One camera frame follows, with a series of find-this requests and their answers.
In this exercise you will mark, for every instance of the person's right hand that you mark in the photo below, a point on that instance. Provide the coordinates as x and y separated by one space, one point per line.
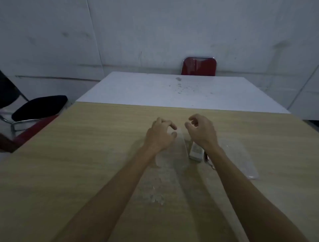
203 133

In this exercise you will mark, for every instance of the person's left hand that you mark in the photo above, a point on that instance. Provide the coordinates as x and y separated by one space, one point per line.
157 136

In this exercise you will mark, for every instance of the person's left thumb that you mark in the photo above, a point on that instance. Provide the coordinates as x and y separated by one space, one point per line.
172 136

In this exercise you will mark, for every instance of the person's right thumb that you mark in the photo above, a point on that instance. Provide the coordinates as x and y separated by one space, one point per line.
188 127

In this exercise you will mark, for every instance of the clear plastic bag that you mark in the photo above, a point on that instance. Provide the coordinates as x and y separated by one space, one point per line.
175 154
239 158

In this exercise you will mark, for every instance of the person's right forearm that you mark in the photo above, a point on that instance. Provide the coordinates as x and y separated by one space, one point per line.
244 197

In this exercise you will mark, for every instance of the person's left forearm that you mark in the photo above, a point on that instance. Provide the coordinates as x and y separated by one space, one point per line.
117 189

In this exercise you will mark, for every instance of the small white box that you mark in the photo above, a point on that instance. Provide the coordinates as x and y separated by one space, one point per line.
196 152

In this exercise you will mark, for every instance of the red chair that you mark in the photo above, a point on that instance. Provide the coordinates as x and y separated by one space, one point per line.
198 66

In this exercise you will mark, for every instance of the black chair with metal frame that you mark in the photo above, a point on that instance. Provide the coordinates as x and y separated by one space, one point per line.
37 107

